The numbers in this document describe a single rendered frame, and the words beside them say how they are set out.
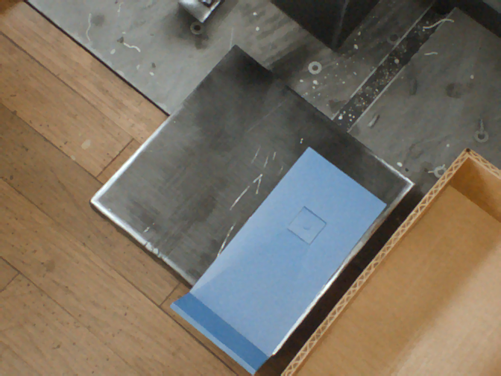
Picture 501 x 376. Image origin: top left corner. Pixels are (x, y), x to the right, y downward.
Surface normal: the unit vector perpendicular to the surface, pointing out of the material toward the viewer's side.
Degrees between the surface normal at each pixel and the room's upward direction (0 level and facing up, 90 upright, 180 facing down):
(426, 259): 0
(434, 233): 0
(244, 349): 60
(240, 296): 0
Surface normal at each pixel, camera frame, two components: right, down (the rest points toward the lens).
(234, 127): 0.04, -0.29
